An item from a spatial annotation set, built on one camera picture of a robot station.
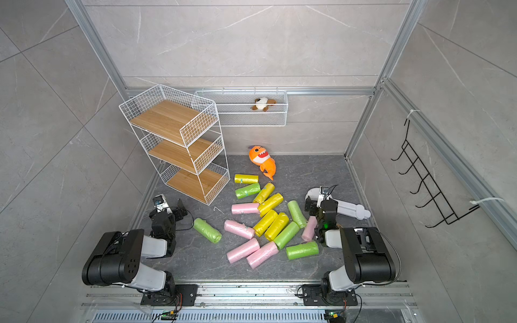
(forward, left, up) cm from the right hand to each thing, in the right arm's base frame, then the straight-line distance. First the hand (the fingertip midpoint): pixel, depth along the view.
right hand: (320, 196), depth 93 cm
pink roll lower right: (-25, +28, -3) cm, 37 cm away
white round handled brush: (+4, +2, -4) cm, 6 cm away
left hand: (-2, +70, +3) cm, 70 cm away
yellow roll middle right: (-13, +21, -4) cm, 25 cm away
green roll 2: (-7, +12, -4) cm, 14 cm away
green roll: (+6, +35, -2) cm, 36 cm away
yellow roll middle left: (-10, +27, -5) cm, 29 cm away
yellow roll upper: (+5, +26, -4) cm, 27 cm away
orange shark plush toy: (+27, +28, 0) cm, 39 cm away
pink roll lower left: (-23, +36, -4) cm, 43 cm away
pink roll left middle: (-14, +38, -4) cm, 41 cm away
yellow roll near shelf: (+14, +40, -3) cm, 42 cm away
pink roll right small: (-15, +7, -4) cm, 17 cm away
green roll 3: (-17, +18, -5) cm, 25 cm away
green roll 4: (-13, +54, -3) cm, 56 cm away
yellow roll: (-1, +24, -4) cm, 24 cm away
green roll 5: (-24, +12, -3) cm, 27 cm away
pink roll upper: (-3, +36, -4) cm, 36 cm away
